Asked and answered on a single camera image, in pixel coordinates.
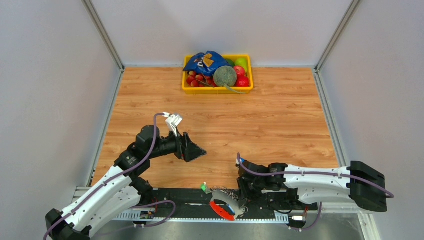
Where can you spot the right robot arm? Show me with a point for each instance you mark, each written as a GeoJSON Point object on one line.
{"type": "Point", "coordinates": [357, 183]}

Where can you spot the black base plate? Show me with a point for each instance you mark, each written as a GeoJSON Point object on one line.
{"type": "Point", "coordinates": [195, 203]}

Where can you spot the blue snack bag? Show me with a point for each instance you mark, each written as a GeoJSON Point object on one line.
{"type": "Point", "coordinates": [205, 63]}

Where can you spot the green key tag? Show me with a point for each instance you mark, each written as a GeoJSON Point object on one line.
{"type": "Point", "coordinates": [204, 187]}

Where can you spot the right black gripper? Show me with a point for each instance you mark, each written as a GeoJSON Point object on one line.
{"type": "Point", "coordinates": [245, 194]}

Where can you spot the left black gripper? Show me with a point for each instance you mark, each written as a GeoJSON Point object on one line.
{"type": "Point", "coordinates": [191, 151]}

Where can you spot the green melon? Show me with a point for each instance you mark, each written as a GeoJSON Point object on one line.
{"type": "Point", "coordinates": [225, 76]}

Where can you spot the yellow plastic bin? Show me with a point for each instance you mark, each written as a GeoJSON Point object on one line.
{"type": "Point", "coordinates": [221, 90]}

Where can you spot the bunch of red fruits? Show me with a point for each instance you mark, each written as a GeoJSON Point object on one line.
{"type": "Point", "coordinates": [197, 80]}

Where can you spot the green apple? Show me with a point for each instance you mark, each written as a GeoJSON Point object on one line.
{"type": "Point", "coordinates": [242, 62]}

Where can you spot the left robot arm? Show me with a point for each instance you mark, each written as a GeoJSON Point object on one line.
{"type": "Point", "coordinates": [122, 186]}

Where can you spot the red apple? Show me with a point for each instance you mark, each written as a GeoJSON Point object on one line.
{"type": "Point", "coordinates": [240, 71]}

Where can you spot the red tomato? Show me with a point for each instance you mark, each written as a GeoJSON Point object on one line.
{"type": "Point", "coordinates": [242, 82]}

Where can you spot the red handled key ring holder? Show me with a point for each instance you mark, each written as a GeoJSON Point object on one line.
{"type": "Point", "coordinates": [226, 204]}

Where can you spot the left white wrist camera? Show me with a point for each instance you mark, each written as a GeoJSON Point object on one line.
{"type": "Point", "coordinates": [172, 121]}

